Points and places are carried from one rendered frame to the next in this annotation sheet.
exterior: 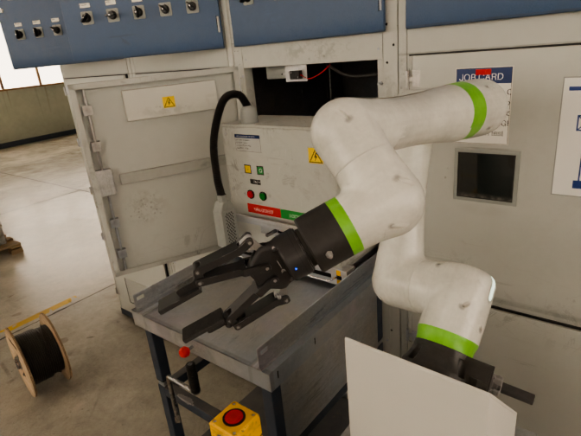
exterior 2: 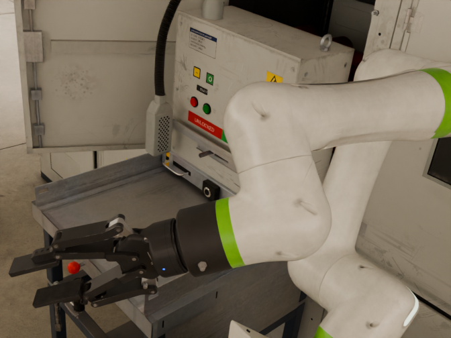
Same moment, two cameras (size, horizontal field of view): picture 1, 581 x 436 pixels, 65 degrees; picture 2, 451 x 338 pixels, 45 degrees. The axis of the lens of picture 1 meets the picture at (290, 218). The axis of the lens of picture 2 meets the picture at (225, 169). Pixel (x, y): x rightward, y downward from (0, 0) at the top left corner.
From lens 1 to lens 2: 20 cm
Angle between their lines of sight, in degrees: 10
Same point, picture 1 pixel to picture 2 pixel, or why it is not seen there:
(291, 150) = (248, 68)
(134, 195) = (64, 68)
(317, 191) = not seen: hidden behind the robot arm
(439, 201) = (406, 173)
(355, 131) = (268, 134)
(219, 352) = not seen: hidden behind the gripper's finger
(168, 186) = (105, 65)
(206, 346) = (96, 269)
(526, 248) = not seen: outside the picture
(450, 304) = (358, 318)
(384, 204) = (275, 229)
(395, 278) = (311, 265)
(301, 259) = (171, 261)
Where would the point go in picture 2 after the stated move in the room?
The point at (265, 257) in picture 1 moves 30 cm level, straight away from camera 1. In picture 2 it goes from (135, 246) to (170, 144)
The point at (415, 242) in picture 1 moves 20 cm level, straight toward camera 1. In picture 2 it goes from (345, 231) to (319, 290)
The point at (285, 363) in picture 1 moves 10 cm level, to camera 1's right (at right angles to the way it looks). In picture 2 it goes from (174, 314) to (215, 321)
